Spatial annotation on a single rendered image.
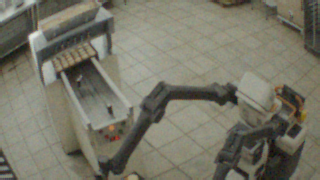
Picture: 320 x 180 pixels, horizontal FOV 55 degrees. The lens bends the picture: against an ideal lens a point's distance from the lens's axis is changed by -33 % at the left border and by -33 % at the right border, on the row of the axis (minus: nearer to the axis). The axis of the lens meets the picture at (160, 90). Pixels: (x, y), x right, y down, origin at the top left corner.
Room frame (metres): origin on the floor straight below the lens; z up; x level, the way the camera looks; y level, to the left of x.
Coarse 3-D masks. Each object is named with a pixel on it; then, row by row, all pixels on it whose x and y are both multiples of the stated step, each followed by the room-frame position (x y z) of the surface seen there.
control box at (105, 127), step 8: (112, 120) 1.97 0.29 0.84; (120, 120) 1.96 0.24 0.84; (128, 120) 1.98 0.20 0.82; (96, 128) 1.90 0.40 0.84; (104, 128) 1.91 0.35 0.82; (120, 128) 1.96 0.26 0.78; (128, 128) 1.98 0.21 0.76; (96, 136) 1.89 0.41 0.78; (112, 136) 1.93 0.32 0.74; (120, 136) 1.95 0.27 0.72
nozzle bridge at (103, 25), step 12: (108, 12) 2.84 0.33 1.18; (84, 24) 2.70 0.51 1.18; (96, 24) 2.68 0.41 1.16; (108, 24) 2.72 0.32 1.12; (60, 36) 2.60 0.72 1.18; (72, 36) 2.67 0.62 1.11; (84, 36) 2.72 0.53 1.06; (96, 36) 2.71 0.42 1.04; (108, 36) 2.82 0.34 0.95; (36, 48) 2.50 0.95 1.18; (48, 48) 2.57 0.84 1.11; (60, 48) 2.62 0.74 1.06; (72, 48) 2.62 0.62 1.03; (108, 48) 2.82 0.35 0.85; (36, 60) 2.62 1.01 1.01; (48, 60) 2.52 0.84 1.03
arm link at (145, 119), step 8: (144, 96) 1.51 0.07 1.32; (144, 112) 1.45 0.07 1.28; (160, 112) 1.42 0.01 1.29; (136, 120) 1.46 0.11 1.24; (144, 120) 1.43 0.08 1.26; (152, 120) 1.41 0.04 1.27; (160, 120) 1.43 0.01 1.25; (136, 128) 1.43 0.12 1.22; (144, 128) 1.43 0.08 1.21; (128, 136) 1.43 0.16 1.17; (136, 136) 1.41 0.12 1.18; (128, 144) 1.40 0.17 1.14; (136, 144) 1.42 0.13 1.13; (120, 152) 1.40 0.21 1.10; (128, 152) 1.40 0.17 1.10; (112, 160) 1.40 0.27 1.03; (120, 160) 1.37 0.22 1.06; (120, 168) 1.36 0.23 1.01
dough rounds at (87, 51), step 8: (80, 48) 2.79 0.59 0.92; (88, 48) 2.76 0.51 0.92; (64, 56) 2.75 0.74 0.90; (72, 56) 2.72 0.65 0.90; (80, 56) 2.68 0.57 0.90; (88, 56) 2.66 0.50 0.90; (56, 64) 2.61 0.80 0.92; (64, 64) 2.58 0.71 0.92; (72, 64) 2.58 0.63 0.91; (56, 72) 2.52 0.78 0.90
